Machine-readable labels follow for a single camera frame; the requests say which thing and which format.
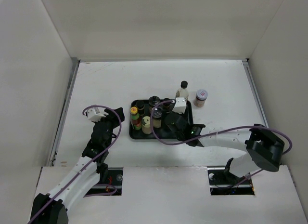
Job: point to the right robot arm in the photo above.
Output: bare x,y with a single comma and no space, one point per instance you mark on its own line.
262,148

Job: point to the white-lidded spice jar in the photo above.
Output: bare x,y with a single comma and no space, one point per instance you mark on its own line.
200,98

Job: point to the black-capped pepper jar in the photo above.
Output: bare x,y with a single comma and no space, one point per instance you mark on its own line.
166,106

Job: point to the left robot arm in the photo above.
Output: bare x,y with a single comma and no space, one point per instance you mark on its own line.
54,206

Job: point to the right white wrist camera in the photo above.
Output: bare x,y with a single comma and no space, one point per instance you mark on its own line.
179,105

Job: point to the black plastic tray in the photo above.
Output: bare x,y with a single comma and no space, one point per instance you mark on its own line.
163,132

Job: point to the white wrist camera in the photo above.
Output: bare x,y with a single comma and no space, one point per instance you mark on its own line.
93,114
179,105

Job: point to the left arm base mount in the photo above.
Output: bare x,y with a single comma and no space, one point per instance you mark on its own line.
110,182

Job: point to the aluminium table edge rail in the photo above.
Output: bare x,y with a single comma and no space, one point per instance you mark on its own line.
67,98

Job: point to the tall clear vinegar bottle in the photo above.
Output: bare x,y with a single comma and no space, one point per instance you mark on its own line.
182,92

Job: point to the red chili sauce bottle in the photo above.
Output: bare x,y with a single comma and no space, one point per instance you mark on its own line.
135,118

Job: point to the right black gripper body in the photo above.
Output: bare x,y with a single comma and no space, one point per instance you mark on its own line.
179,137

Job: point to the clear salt grinder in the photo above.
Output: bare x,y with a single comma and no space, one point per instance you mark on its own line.
157,117

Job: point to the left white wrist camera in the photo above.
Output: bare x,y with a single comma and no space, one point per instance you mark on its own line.
93,114

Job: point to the small yellow-lidded jar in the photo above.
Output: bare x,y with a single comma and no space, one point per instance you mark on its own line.
146,125

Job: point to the small black-capped spice jar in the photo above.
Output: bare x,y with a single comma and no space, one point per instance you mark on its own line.
140,106

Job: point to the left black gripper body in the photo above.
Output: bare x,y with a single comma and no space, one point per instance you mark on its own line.
111,123

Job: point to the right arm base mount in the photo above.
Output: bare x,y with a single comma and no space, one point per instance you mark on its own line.
223,183

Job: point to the wide black-capped seasoning jar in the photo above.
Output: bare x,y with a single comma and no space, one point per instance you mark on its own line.
153,101

